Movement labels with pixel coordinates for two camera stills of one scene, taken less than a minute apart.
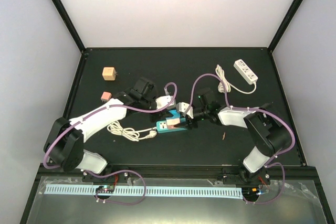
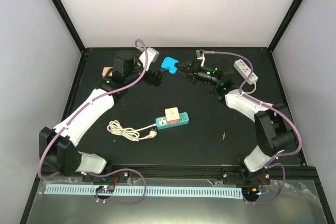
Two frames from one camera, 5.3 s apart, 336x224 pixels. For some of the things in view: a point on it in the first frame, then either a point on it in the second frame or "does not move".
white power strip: [245, 71] does not move
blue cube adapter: [176, 114] to [169, 63]
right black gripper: [189, 124] to [193, 67]
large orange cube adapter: [109, 73] does not move
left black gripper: [160, 115] to [158, 77]
